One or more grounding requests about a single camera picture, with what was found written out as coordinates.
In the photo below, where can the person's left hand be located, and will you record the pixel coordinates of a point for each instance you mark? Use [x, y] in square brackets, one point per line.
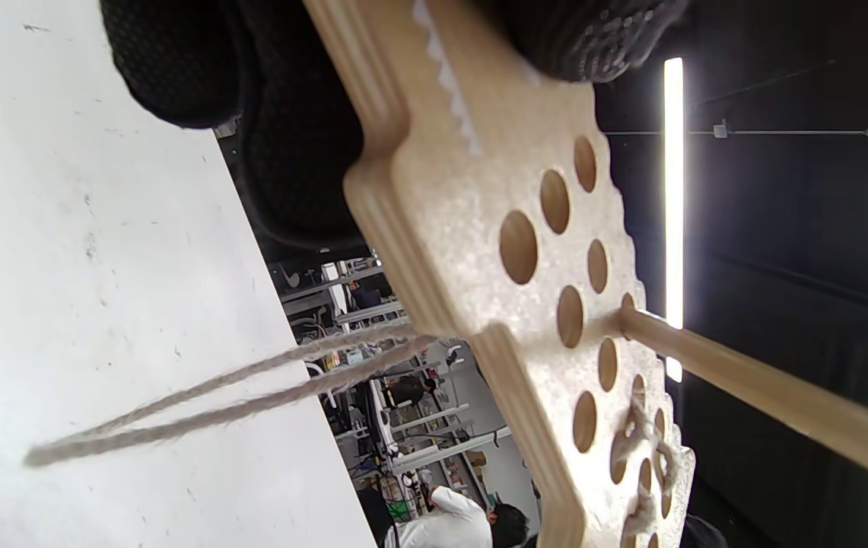
[175, 61]

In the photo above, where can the wooden crocodile lacing toy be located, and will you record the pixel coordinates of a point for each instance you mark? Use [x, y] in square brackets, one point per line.
[464, 213]

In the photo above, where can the wooden lacing needle stick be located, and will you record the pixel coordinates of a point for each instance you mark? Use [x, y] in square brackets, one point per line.
[768, 392]

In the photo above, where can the long white ceiling light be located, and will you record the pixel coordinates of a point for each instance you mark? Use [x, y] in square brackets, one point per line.
[674, 190]

